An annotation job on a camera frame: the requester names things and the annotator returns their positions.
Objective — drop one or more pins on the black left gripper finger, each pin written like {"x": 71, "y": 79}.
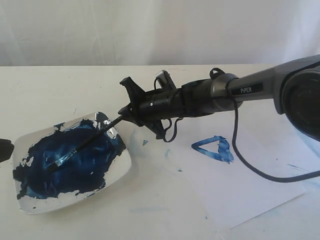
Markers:
{"x": 6, "y": 149}

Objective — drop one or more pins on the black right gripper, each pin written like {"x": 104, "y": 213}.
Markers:
{"x": 149, "y": 108}

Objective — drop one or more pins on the black paintbrush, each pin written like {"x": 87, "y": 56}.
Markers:
{"x": 60, "y": 161}

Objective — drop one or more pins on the white plate with blue paint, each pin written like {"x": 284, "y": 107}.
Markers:
{"x": 100, "y": 164}

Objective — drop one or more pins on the white paper sheet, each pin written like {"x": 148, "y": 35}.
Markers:
{"x": 230, "y": 192}

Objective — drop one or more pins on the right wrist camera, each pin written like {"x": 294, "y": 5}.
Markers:
{"x": 165, "y": 81}

